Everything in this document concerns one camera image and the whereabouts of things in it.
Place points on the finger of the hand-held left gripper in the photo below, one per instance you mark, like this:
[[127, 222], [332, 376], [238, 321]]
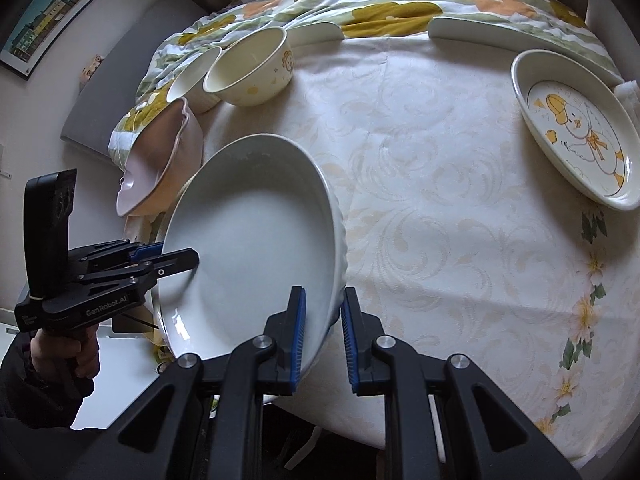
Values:
[[170, 262], [145, 251]]

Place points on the cream floral tablecloth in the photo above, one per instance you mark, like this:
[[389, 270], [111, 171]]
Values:
[[440, 210]]

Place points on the white ribbed deep plate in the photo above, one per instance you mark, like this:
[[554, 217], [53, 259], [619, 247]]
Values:
[[250, 240]]

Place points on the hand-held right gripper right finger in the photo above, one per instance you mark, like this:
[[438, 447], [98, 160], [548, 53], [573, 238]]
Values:
[[348, 345]]

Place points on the framed wall poster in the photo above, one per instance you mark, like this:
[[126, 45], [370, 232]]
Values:
[[45, 15]]

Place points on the small pale ornament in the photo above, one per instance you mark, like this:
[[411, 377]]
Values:
[[91, 72]]

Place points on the grey padded panel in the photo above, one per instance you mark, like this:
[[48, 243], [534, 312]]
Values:
[[125, 70]]

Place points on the person's left forearm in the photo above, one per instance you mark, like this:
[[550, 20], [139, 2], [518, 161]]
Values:
[[25, 415]]

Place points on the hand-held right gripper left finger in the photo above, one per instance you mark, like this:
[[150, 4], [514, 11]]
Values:
[[299, 340]]

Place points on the pink wavy-rim bowl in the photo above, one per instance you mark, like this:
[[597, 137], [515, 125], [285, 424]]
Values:
[[160, 160]]

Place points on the small white bowl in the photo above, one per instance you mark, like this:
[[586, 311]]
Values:
[[192, 77]]

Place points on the cream printed bowl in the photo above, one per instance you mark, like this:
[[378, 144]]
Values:
[[250, 67]]

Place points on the person's left hand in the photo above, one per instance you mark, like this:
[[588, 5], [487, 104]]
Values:
[[45, 352]]

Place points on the duck print plate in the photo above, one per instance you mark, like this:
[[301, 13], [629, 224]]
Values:
[[575, 125]]

